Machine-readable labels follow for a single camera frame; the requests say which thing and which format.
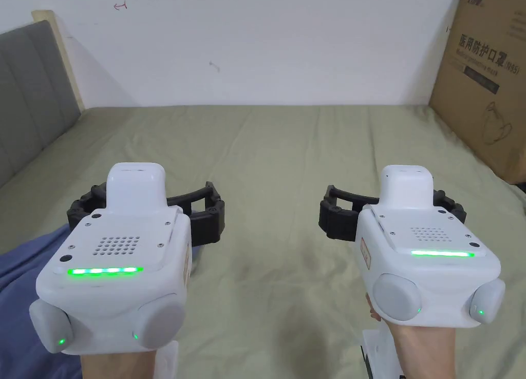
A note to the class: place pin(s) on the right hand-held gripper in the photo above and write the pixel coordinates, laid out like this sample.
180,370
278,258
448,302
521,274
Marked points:
427,280

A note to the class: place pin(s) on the brown cardboard carton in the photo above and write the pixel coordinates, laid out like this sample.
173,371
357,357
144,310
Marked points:
485,87

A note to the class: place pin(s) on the grey padded headboard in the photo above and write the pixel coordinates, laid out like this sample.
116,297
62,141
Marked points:
28,95

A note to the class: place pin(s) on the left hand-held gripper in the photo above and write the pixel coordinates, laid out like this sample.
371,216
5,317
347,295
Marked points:
123,231

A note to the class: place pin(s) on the bed with pale green sheet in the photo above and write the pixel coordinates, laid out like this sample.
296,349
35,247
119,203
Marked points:
267,157

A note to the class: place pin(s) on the person's right hand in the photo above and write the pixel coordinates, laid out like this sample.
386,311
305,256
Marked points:
427,354

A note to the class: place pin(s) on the person's left hand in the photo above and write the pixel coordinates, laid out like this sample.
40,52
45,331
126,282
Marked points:
119,366

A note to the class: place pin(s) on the dark blue garment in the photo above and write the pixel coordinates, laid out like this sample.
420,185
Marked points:
24,280

